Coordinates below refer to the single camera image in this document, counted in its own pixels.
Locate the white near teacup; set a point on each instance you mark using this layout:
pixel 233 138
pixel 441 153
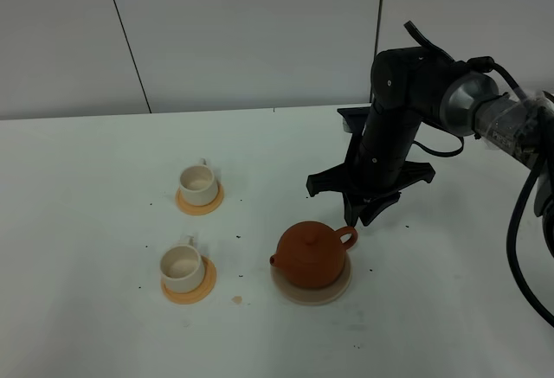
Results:
pixel 181 267

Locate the orange near coaster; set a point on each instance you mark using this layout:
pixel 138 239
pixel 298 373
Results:
pixel 201 292

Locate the white teacup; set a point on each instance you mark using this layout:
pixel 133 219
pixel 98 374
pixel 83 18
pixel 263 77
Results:
pixel 181 267
pixel 198 185

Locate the beige teapot saucer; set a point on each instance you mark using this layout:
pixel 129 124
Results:
pixel 314 297

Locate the brown clay teapot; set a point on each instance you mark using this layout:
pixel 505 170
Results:
pixel 311 254

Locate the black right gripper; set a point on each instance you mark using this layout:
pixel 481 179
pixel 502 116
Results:
pixel 375 166

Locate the white far teacup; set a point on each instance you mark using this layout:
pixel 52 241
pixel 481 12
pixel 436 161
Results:
pixel 198 185

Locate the orange coaster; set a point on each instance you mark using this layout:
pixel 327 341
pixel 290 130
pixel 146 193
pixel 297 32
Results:
pixel 201 292
pixel 194 210

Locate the orange far coaster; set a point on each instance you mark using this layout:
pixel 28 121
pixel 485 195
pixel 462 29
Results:
pixel 194 210

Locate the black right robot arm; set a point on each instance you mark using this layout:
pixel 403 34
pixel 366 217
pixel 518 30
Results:
pixel 415 86

